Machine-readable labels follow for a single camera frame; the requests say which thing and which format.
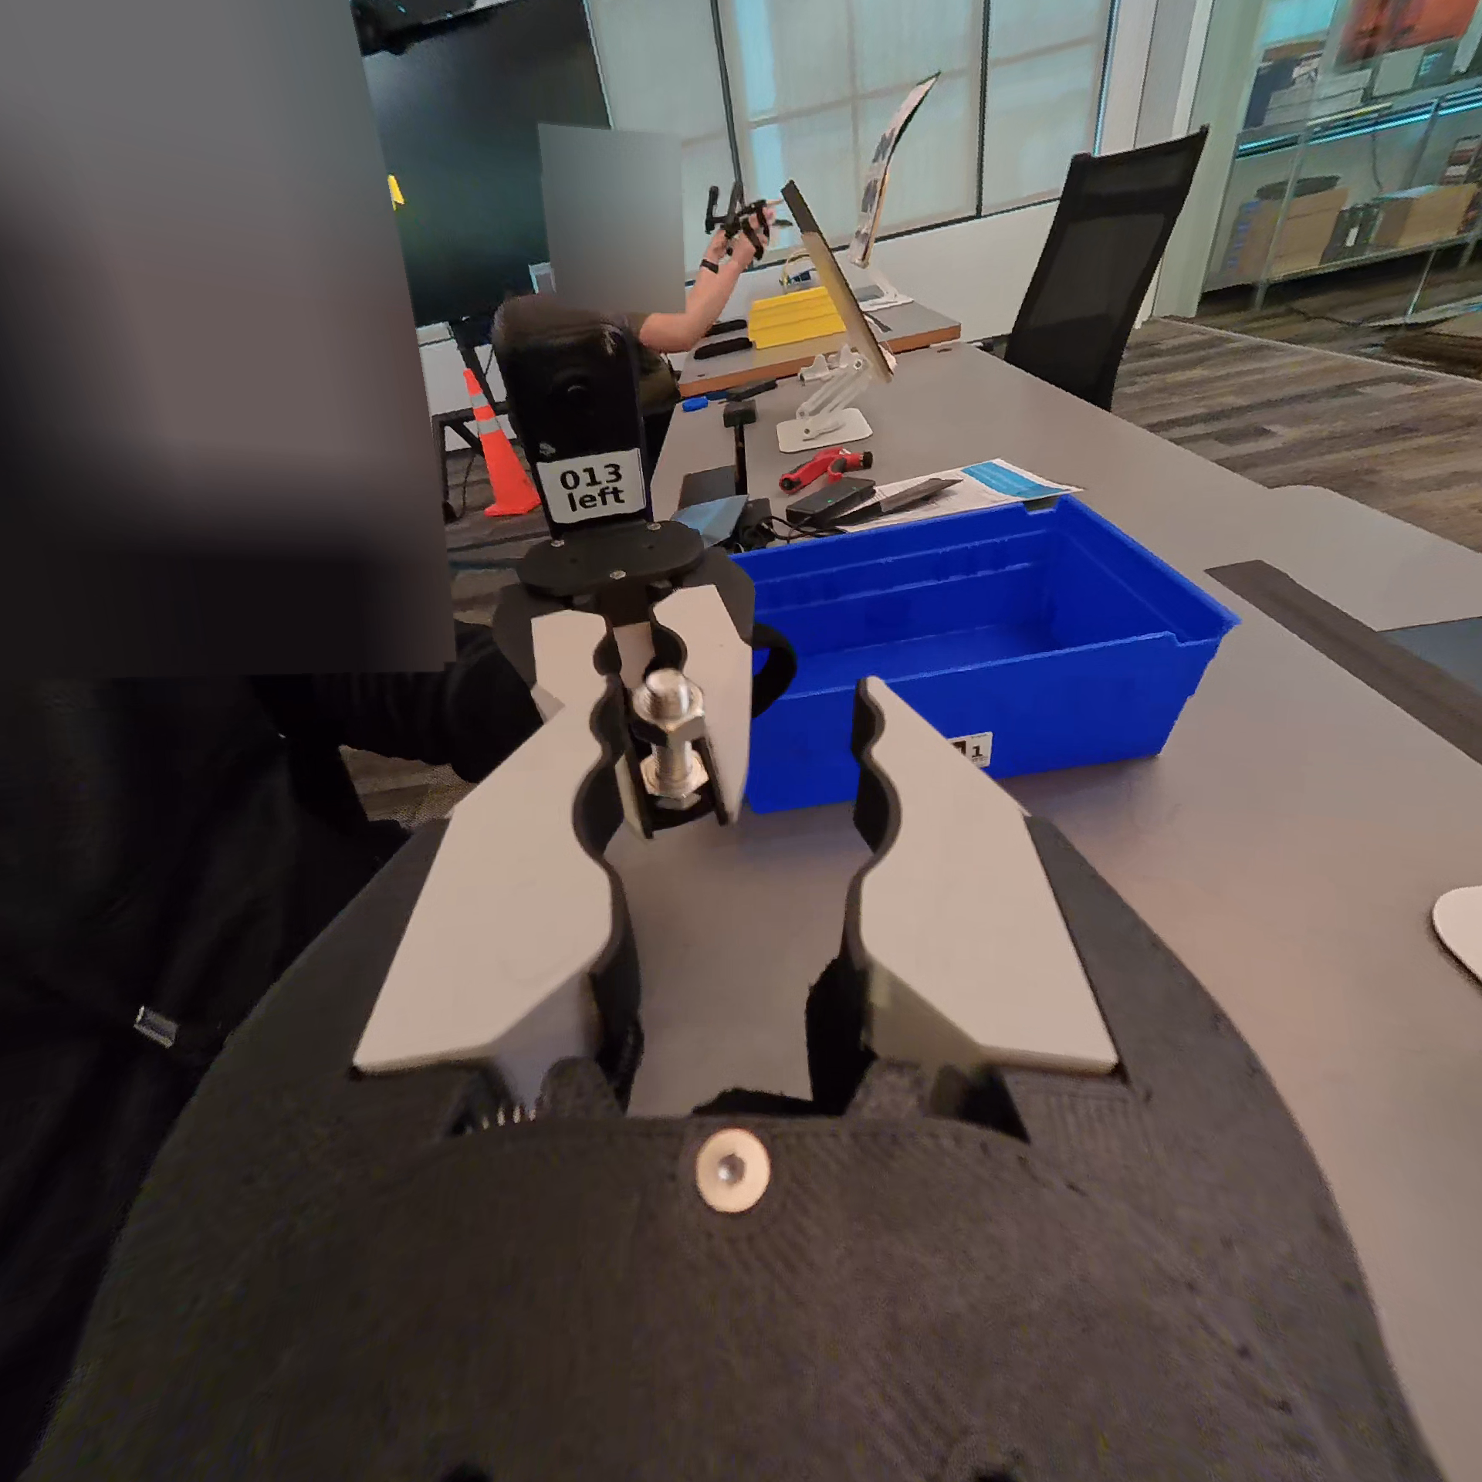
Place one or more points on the wood edged table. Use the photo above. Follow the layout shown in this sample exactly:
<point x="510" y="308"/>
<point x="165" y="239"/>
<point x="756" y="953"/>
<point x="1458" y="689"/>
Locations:
<point x="915" y="331"/>

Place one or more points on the black webcam bar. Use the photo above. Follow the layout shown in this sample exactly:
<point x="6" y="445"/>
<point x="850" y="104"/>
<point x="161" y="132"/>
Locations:
<point x="405" y="18"/>

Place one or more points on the black flat case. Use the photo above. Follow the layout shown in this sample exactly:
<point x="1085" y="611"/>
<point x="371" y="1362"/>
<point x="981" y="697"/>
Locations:
<point x="831" y="502"/>

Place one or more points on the black wall monitor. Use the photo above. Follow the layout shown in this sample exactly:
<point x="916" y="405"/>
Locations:
<point x="487" y="174"/>

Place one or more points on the black thin sheet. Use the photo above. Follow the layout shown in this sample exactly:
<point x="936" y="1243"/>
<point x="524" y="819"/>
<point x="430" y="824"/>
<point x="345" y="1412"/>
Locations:
<point x="921" y="496"/>

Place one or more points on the orange traffic cone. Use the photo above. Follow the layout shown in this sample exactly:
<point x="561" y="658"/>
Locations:
<point x="504" y="464"/>

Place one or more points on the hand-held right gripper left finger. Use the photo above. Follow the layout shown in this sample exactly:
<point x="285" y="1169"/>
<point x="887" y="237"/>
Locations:
<point x="498" y="927"/>

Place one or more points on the black board with wooden back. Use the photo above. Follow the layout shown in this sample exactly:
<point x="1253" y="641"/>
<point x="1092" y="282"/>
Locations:
<point x="841" y="285"/>

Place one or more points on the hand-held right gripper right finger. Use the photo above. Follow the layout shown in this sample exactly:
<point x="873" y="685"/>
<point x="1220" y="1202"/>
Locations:
<point x="984" y="927"/>

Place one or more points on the steel hex nut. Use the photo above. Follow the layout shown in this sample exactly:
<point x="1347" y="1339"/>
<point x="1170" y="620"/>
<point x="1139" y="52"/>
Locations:
<point x="672" y="733"/>

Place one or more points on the steel hex bolt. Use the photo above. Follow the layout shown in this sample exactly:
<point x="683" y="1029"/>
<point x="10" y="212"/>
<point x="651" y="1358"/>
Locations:
<point x="669" y="695"/>

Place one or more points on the person's left forearm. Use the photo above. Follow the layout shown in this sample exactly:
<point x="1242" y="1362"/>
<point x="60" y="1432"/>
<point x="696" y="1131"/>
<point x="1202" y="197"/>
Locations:
<point x="405" y="719"/>

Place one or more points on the white folding stand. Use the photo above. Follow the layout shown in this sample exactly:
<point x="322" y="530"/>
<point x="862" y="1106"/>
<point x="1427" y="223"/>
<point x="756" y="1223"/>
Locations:
<point x="1461" y="933"/>
<point x="822" y="428"/>

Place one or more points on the printed standing banner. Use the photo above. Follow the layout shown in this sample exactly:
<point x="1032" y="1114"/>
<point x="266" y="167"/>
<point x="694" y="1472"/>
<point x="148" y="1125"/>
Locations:
<point x="887" y="174"/>

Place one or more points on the black office chair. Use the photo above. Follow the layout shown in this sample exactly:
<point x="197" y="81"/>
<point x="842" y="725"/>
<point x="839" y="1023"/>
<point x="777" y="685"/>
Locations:
<point x="1100" y="266"/>

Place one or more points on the storage shelf with boxes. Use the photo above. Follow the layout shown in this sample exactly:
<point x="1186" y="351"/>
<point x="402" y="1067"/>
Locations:
<point x="1332" y="140"/>

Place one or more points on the blue storage bin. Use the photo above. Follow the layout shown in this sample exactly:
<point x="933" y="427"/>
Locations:
<point x="1100" y="649"/>

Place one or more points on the yellow parts bin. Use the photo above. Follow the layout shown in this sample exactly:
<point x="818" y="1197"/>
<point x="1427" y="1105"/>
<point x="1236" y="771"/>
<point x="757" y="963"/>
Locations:
<point x="794" y="322"/>

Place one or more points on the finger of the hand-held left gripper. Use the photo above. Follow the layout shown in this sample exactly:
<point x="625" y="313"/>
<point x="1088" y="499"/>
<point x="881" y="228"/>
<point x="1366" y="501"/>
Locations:
<point x="567" y="655"/>
<point x="725" y="672"/>

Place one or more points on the white blue leaflet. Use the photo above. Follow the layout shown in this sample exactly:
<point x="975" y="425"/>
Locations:
<point x="1020" y="481"/>

